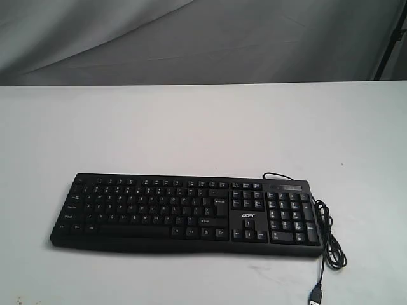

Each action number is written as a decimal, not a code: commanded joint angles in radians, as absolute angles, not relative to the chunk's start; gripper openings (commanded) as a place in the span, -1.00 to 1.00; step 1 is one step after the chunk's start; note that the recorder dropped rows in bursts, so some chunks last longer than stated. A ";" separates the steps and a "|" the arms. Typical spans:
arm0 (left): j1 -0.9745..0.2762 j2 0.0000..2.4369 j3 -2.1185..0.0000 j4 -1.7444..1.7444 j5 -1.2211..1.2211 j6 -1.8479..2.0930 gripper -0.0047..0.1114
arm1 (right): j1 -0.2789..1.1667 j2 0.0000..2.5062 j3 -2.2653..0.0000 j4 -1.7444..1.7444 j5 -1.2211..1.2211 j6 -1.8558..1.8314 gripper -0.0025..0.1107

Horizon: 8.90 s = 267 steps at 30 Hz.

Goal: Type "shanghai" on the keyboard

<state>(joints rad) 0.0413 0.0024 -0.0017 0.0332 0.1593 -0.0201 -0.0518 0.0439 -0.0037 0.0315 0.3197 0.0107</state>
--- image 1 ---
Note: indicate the black acer keyboard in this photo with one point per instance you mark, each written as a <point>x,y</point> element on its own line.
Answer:
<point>182,214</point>

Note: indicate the white backdrop cloth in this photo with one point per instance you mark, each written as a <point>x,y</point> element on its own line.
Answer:
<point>72,43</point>

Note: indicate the black backdrop stand pole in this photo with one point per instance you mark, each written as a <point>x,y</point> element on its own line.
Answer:
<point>396,36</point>

